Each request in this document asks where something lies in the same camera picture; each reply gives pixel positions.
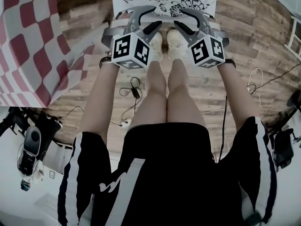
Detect black white striped shirt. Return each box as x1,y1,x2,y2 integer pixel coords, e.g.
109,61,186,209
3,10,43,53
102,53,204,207
57,116,278,226

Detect person's right cream shoe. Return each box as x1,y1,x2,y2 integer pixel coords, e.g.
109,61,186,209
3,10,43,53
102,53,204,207
166,29,188,60

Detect black cable with adapter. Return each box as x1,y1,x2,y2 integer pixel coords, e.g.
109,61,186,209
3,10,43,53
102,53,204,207
119,76,142,99

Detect person's cream shoe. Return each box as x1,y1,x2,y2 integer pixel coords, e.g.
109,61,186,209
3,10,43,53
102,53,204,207
149,32,164,63
166,29,188,60

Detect person's left cream shoe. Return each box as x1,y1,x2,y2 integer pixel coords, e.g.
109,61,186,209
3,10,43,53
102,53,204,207
149,32,164,63

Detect white black floral cushion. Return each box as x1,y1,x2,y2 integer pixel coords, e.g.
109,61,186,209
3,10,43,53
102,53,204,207
110,0,223,18

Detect person's left leg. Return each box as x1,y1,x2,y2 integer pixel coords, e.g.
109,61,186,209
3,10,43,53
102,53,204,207
129,60,169,129

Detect grey black device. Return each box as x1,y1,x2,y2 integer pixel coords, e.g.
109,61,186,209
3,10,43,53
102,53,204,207
16,125,46,178

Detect black tripod stand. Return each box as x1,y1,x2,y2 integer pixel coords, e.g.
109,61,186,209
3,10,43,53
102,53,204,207
0,106,64,148

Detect black cable with white plug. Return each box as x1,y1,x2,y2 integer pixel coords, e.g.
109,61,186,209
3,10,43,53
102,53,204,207
108,97,142,129

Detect person's leg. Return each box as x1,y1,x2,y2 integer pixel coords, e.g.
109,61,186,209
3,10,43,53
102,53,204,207
129,60,169,129
166,58,206,128

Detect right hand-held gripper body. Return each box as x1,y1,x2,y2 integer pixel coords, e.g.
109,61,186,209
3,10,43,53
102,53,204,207
187,11,230,69

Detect white frame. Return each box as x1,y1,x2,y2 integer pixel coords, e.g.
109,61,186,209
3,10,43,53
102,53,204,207
284,15,301,62

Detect thin black cable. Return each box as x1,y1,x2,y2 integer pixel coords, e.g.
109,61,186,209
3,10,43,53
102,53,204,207
246,62,301,94

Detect thick black cable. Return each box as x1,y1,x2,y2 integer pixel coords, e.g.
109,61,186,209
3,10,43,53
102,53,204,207
217,95,229,162

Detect red white checkered cloth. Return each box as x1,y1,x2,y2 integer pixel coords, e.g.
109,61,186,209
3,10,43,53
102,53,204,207
0,0,96,108

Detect blue round object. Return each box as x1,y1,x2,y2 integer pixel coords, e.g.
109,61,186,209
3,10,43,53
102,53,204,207
19,178,32,192

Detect person's right forearm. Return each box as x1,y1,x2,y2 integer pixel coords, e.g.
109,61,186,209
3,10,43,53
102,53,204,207
216,62,263,133

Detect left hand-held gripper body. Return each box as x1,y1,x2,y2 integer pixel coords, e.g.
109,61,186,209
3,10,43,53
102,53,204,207
101,8,151,71

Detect person's left forearm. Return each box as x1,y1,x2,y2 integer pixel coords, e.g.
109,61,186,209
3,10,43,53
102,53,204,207
78,62,121,138

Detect person's right leg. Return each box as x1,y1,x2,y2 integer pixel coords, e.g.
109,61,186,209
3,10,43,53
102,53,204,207
166,58,206,128

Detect black bag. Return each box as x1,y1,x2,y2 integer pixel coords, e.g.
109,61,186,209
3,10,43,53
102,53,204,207
273,128,295,170

